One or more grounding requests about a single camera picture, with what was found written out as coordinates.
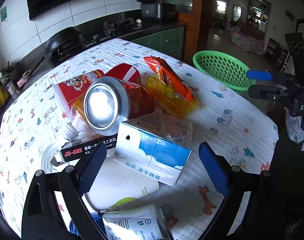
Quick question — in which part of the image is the yellow red labelled bottle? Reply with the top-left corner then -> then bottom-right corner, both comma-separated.
64,63 -> 142,141

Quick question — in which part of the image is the black glue box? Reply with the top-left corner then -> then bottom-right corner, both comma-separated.
60,134 -> 117,163

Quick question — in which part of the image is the black gas stove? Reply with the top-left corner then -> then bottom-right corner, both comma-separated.
86,18 -> 151,46

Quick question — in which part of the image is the green plastic basket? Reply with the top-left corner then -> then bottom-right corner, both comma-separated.
192,50 -> 256,95

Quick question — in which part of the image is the pink dish cloth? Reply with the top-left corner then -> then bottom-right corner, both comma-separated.
17,69 -> 31,88

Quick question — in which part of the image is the black rice cooker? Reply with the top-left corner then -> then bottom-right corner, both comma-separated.
136,0 -> 177,23

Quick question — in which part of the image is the blue white drink can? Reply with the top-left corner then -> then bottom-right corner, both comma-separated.
69,203 -> 175,240

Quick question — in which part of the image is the red cartoon plastic cup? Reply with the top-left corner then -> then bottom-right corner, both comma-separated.
53,69 -> 104,114

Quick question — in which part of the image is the white plastic lid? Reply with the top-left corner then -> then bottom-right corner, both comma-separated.
41,139 -> 67,174

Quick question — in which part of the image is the blue white milk carton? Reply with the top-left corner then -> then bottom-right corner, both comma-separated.
114,113 -> 192,186

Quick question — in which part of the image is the orange red snack bag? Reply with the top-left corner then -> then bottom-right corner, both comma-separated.
143,56 -> 195,101

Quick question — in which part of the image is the green kitchen cabinet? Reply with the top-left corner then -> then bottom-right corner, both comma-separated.
132,27 -> 185,60

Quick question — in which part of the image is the red cola can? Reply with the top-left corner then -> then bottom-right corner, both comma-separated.
83,76 -> 155,136

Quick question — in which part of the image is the yellow transparent snack bag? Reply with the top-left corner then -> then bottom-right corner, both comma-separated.
145,76 -> 199,118

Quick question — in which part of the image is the yellow sauce tin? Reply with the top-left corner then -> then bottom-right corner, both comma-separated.
0,84 -> 10,107

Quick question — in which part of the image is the white printed tablecloth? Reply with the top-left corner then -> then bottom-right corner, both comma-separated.
0,38 -> 279,239

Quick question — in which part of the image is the black wok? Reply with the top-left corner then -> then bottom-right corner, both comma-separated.
17,27 -> 86,92

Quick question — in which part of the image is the white paper cup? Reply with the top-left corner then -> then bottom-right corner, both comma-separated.
84,158 -> 159,211

